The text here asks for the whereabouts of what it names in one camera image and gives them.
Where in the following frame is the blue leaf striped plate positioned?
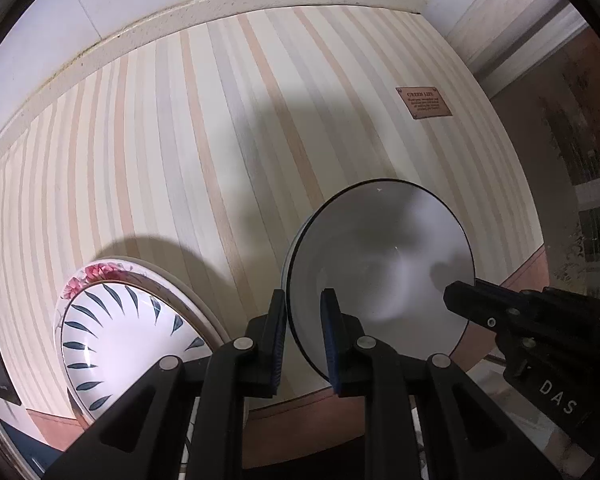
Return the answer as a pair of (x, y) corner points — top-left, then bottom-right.
(61, 280), (208, 426)

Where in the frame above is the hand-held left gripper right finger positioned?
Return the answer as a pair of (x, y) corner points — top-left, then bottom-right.
(320, 288), (541, 480)

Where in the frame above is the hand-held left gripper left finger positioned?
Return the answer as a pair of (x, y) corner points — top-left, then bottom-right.
(42, 289), (287, 480)

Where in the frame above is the pink floral white plate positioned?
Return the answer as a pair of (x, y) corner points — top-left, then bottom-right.
(54, 259), (217, 427)

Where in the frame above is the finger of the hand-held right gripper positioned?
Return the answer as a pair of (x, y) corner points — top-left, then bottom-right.
(472, 280), (548, 307)
(443, 282), (519, 333)

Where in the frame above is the dark rimmed white bowl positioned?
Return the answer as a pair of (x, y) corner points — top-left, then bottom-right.
(286, 180), (477, 382)

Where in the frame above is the blue-grey base cabinet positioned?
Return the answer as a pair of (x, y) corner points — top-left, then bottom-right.
(0, 417), (63, 468)

